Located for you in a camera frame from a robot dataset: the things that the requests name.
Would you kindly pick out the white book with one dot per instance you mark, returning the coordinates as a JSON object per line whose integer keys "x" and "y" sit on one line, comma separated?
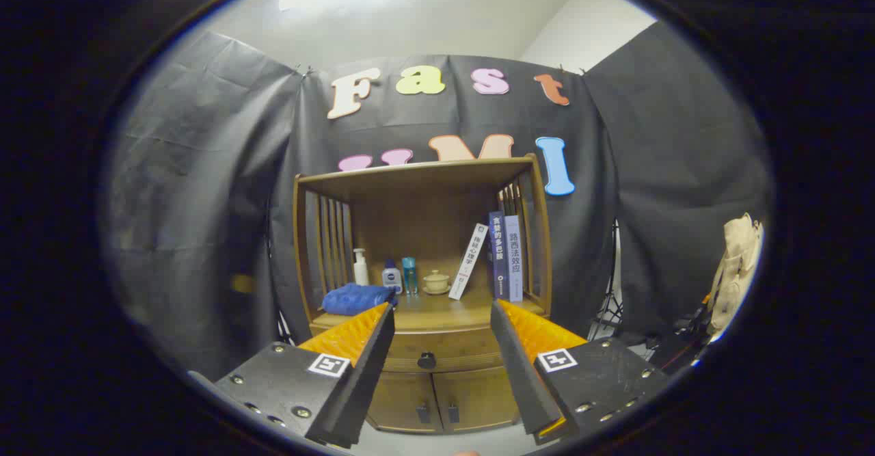
{"x": 468, "y": 261}

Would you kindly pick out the dark blue book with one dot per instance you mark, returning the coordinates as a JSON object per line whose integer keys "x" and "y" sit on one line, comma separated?
{"x": 498, "y": 258}

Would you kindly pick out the white pump bottle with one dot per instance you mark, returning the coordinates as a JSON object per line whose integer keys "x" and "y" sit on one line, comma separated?
{"x": 361, "y": 275}

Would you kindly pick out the beige cloth bag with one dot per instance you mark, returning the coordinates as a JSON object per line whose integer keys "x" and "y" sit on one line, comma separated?
{"x": 738, "y": 264}

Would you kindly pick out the wooden cabinet door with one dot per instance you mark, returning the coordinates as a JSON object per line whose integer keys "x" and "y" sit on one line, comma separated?
{"x": 478, "y": 398}
{"x": 400, "y": 401}

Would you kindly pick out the cream lidded teacup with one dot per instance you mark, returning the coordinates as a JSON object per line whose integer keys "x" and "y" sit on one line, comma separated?
{"x": 436, "y": 283}

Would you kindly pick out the blue folded towel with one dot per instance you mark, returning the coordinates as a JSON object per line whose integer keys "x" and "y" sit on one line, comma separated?
{"x": 355, "y": 299}

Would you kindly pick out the white bottle with blue cap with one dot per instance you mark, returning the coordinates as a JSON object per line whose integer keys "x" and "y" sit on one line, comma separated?
{"x": 392, "y": 279}

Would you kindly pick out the pale grey-blue book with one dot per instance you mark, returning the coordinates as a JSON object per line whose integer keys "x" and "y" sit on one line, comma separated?
{"x": 514, "y": 258}

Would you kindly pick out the wooden countertop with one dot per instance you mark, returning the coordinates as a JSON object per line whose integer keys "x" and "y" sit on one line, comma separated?
{"x": 437, "y": 309}

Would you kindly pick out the wooden cabinet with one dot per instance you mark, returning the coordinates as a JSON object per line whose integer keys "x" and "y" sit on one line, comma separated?
{"x": 410, "y": 217}

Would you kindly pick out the clear blue bottle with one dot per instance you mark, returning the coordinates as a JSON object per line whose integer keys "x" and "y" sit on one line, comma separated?
{"x": 409, "y": 278}

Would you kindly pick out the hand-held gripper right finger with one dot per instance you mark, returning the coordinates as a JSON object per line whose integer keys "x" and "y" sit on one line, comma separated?
{"x": 521, "y": 374}

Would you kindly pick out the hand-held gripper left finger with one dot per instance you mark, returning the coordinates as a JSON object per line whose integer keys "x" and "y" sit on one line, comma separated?
{"x": 369, "y": 374}

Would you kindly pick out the black device with orange part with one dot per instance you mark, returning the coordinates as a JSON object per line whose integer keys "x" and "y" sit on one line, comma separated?
{"x": 694, "y": 323}

